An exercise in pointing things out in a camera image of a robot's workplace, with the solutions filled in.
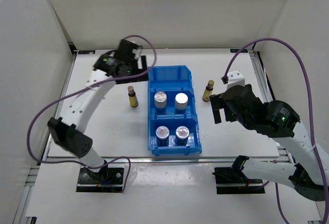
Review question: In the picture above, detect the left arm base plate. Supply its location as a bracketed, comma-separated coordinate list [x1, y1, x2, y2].
[76, 163, 131, 193]

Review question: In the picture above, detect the left side aluminium rail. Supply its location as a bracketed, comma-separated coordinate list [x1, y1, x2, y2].
[35, 51, 78, 168]

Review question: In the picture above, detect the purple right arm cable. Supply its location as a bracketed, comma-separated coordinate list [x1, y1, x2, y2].
[222, 38, 329, 224]

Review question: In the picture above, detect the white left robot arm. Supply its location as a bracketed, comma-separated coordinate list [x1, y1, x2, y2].
[47, 39, 148, 183]

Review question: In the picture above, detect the yellow label bottle right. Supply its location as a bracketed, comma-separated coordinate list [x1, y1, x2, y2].
[202, 80, 214, 102]

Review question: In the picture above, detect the yellow label bottle left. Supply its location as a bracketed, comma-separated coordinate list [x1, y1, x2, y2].
[127, 86, 138, 107]

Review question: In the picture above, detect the yellow label bottle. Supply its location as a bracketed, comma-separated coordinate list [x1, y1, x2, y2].
[127, 86, 138, 107]
[202, 80, 214, 102]

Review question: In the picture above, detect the blue three-compartment plastic bin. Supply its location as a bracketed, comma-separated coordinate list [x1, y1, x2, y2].
[148, 65, 202, 156]

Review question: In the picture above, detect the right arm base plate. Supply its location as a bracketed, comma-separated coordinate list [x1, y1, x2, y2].
[212, 167, 265, 195]

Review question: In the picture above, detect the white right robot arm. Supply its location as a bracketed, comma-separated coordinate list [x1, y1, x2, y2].
[210, 84, 325, 201]

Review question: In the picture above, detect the right side aluminium rail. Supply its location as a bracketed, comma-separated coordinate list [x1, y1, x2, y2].
[244, 50, 291, 162]

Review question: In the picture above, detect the aluminium table edge rail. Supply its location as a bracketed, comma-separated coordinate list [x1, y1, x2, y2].
[41, 156, 294, 163]

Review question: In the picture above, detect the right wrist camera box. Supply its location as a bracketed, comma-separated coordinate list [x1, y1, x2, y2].
[222, 70, 245, 90]

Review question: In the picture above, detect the sauce jar white lid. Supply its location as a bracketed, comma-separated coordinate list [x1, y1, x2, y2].
[155, 126, 170, 147]
[175, 126, 190, 146]

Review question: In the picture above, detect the white bead jar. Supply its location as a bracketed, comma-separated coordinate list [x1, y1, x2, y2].
[175, 92, 188, 114]
[154, 91, 167, 114]

